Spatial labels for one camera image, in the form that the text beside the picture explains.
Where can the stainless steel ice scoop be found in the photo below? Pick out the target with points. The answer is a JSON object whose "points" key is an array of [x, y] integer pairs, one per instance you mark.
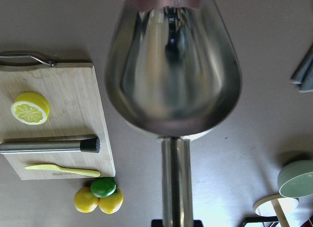
{"points": [[172, 72]]}

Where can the wooden cup tree stand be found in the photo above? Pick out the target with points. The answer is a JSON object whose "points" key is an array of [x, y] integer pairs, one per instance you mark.
{"points": [[276, 206]]}

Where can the steel muddler black tip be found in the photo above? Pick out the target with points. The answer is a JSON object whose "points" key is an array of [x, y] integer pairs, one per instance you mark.
{"points": [[91, 145]]}

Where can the bamboo cutting board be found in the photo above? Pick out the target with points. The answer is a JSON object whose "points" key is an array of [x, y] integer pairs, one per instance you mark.
{"points": [[76, 113]]}

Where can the yellow plastic knife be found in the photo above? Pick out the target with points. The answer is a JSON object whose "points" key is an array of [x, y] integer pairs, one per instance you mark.
{"points": [[54, 167]]}

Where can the green lime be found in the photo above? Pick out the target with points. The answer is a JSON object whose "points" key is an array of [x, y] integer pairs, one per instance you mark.
{"points": [[103, 187]]}

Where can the whole lemon lower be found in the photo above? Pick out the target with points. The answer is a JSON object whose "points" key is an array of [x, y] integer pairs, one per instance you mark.
{"points": [[112, 203]]}

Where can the whole lemon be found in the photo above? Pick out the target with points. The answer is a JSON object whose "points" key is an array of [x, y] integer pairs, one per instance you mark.
{"points": [[112, 203], [85, 201]]}

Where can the whole lemon upper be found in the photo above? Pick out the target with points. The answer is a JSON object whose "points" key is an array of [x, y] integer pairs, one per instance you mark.
{"points": [[85, 201]]}

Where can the half lemon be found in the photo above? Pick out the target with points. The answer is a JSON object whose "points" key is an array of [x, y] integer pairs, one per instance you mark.
{"points": [[30, 108]]}

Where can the grey folded cloth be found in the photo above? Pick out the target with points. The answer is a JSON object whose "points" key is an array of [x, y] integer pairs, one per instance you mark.
{"points": [[303, 76]]}

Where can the light green bowl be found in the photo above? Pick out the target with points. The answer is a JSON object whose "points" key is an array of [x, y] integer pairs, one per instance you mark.
{"points": [[295, 180]]}

